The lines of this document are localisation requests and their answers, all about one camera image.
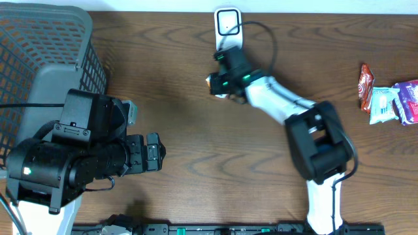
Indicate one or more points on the purple noodle packet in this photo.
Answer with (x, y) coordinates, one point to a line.
(406, 103)

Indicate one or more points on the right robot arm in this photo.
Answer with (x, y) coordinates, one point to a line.
(318, 144)

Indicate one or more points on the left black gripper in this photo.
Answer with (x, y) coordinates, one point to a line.
(152, 152)

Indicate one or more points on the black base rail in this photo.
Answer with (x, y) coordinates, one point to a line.
(121, 224)

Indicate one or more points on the small orange box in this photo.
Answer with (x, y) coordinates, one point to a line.
(221, 96)

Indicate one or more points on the red orange snack bar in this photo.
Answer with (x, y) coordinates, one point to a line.
(365, 87)

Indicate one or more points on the white barcode scanner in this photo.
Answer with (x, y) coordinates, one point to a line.
(224, 20)

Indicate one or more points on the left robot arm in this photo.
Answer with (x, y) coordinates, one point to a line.
(48, 173)

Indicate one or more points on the mint green snack packet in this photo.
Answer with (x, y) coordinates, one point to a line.
(382, 109)

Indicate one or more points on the grey plastic mesh basket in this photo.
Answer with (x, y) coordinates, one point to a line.
(46, 50)

